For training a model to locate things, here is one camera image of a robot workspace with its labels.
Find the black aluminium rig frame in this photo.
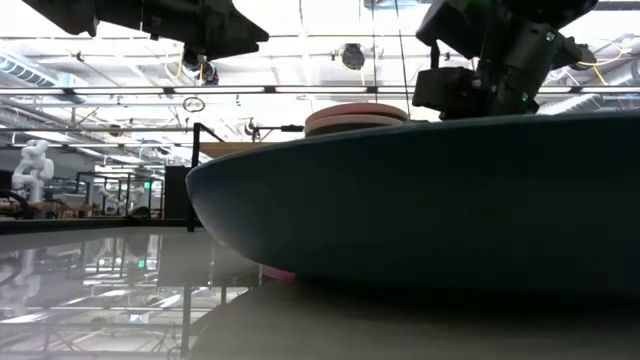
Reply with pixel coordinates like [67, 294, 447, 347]
[0, 218, 201, 235]

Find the wooden workbench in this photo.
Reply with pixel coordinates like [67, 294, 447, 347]
[0, 199, 96, 220]

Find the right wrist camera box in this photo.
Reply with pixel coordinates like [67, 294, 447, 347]
[412, 67, 476, 112]

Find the beige round plate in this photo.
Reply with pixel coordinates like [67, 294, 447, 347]
[303, 113, 407, 136]

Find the black hanging cable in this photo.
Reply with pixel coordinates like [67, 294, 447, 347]
[393, 0, 412, 119]

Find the salmon pink round plate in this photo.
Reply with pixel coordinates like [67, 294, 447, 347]
[304, 102, 410, 125]

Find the black cabinet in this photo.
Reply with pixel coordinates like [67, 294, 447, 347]
[163, 164, 192, 221]

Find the white glossy table sheet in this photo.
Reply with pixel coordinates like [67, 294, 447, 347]
[0, 227, 640, 360]

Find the black ceiling cable reel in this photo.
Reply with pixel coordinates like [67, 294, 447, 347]
[180, 47, 221, 86]
[339, 42, 367, 71]

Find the ceiling light strip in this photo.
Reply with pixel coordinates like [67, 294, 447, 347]
[0, 84, 640, 97]

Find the magenta round plate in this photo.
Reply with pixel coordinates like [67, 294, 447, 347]
[260, 265, 297, 281]

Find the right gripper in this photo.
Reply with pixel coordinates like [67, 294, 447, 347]
[439, 24, 559, 121]

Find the wooden shelf with black frame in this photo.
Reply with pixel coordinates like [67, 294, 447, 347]
[187, 122, 281, 234]

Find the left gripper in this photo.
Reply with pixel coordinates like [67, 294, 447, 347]
[97, 0, 270, 61]

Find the silver ceiling air duct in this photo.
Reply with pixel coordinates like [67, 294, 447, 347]
[0, 49, 89, 94]

